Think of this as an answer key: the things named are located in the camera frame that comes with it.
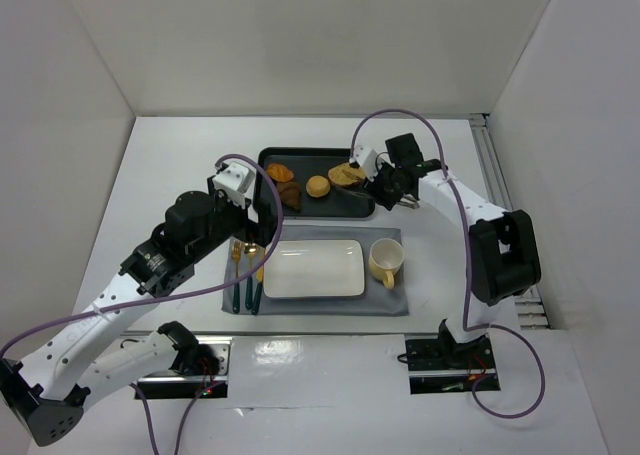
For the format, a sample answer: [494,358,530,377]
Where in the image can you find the brown chocolate croissant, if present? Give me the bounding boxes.
[276,180,301,212]

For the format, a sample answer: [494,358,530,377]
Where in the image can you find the gold fork green handle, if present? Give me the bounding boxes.
[231,240,243,314]

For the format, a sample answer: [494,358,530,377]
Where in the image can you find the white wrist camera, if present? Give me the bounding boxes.
[349,145,379,181]
[212,161,255,196]

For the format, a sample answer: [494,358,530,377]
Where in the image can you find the white rectangular plate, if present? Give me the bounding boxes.
[263,240,365,300]

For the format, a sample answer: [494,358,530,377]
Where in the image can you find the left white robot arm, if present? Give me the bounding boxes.
[1,172,284,447]

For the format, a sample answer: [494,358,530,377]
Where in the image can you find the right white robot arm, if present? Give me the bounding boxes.
[349,133,541,360]

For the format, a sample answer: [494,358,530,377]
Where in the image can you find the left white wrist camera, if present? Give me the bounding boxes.
[212,161,255,196]

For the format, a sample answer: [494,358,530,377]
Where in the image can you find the speckled bread slice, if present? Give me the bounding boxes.
[328,162,366,188]

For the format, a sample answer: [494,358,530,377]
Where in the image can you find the gold spoon green handle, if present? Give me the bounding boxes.
[243,239,260,310]

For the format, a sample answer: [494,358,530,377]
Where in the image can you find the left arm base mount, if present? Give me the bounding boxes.
[135,321,231,400]

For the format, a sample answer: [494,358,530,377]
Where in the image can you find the yellow mug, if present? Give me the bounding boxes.
[368,238,404,290]

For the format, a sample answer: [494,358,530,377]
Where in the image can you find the orange croissant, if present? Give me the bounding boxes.
[266,163,295,183]

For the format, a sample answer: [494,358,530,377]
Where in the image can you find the black baking tray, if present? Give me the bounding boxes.
[258,147,375,219]

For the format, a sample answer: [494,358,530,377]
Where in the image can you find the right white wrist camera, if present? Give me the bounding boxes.
[349,145,379,181]

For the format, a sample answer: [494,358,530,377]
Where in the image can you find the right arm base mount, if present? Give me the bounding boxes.
[396,322,500,395]

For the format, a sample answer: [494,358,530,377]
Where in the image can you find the metal tongs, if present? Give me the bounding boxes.
[331,183,420,211]

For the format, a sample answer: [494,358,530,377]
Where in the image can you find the grey placemat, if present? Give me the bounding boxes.
[221,225,412,317]

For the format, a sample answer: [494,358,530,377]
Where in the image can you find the round bun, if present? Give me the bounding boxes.
[306,175,331,198]

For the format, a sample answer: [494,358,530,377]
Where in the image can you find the aluminium rail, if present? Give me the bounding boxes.
[469,114,551,331]

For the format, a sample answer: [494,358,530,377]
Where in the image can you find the purple cable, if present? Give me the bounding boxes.
[350,108,546,420]
[0,153,286,455]

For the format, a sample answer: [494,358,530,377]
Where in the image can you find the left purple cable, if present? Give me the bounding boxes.
[0,153,286,455]

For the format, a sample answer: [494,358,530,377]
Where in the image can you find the gold knife green handle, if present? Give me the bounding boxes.
[251,266,264,315]

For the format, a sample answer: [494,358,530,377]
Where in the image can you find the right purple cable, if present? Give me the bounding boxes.
[350,108,546,420]

